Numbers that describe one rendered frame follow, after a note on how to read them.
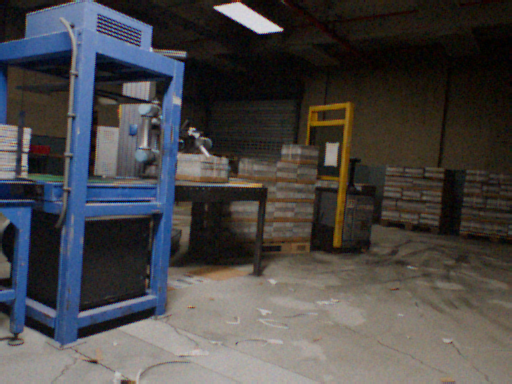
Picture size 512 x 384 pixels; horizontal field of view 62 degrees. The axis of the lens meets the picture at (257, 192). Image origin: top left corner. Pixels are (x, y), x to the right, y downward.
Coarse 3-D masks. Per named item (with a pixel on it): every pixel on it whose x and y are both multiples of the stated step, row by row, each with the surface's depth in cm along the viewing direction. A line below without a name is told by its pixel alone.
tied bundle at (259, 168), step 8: (240, 160) 496; (248, 160) 481; (256, 160) 467; (240, 168) 495; (248, 168) 480; (256, 168) 468; (264, 168) 473; (272, 168) 480; (264, 176) 474; (272, 176) 480
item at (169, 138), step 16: (176, 64) 251; (176, 80) 252; (176, 96) 254; (176, 112) 255; (176, 128) 256; (160, 144) 256; (176, 144) 258; (160, 160) 257; (176, 160) 259; (160, 176) 257; (160, 192) 257; (160, 224) 257; (160, 240) 257; (160, 256) 257; (160, 272) 257; (160, 288) 259; (160, 304) 260
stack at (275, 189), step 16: (272, 192) 483; (288, 192) 495; (192, 208) 466; (208, 208) 438; (224, 208) 449; (240, 208) 460; (256, 208) 471; (272, 208) 483; (288, 208) 497; (192, 224) 466; (208, 224) 442; (224, 224) 452; (240, 224) 462; (256, 224) 474; (272, 224) 486; (288, 224) 499; (192, 240) 463; (208, 256) 444
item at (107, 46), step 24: (0, 48) 246; (24, 48) 231; (48, 48) 218; (72, 48) 206; (96, 48) 208; (120, 48) 219; (48, 72) 277; (96, 72) 258; (120, 72) 279; (144, 72) 265; (168, 72) 247
